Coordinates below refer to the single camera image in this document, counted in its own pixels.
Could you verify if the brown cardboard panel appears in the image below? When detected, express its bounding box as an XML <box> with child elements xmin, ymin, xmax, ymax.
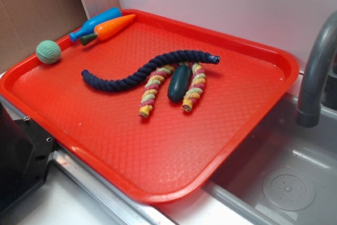
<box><xmin>1</xmin><ymin>0</ymin><xmax>86</xmax><ymax>72</ymax></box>

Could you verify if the grey plastic sink basin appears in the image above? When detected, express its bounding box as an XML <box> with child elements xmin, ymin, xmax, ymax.
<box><xmin>204</xmin><ymin>95</ymin><xmax>336</xmax><ymax>224</ymax></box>

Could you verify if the dark green toy cucumber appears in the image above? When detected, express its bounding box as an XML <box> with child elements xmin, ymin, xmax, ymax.
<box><xmin>167</xmin><ymin>65</ymin><xmax>192</xmax><ymax>103</ymax></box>

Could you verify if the red plastic tray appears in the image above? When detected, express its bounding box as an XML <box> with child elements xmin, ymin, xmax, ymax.
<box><xmin>1</xmin><ymin>9</ymin><xmax>299</xmax><ymax>204</ymax></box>

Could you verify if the blue toy bottle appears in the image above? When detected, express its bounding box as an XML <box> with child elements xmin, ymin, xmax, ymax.
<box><xmin>68</xmin><ymin>7</ymin><xmax>122</xmax><ymax>43</ymax></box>

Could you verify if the light green dimpled ball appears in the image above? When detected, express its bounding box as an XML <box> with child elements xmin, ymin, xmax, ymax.
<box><xmin>36</xmin><ymin>40</ymin><xmax>62</xmax><ymax>64</ymax></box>

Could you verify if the multicolour twisted rope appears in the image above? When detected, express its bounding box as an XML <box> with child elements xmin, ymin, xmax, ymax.
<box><xmin>138</xmin><ymin>61</ymin><xmax>207</xmax><ymax>118</ymax></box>

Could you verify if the grey toy faucet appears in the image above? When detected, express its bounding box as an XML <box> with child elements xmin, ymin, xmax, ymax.
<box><xmin>295</xmin><ymin>12</ymin><xmax>336</xmax><ymax>128</ymax></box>

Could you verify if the navy blue twisted rope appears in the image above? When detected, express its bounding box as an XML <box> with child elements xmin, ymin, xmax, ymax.
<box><xmin>81</xmin><ymin>50</ymin><xmax>221</xmax><ymax>93</ymax></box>

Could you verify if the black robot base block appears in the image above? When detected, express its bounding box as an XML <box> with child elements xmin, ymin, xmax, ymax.
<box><xmin>1</xmin><ymin>105</ymin><xmax>55</xmax><ymax>214</ymax></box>

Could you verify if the orange toy carrot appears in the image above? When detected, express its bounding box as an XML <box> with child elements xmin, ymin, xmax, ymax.
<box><xmin>79</xmin><ymin>14</ymin><xmax>136</xmax><ymax>46</ymax></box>

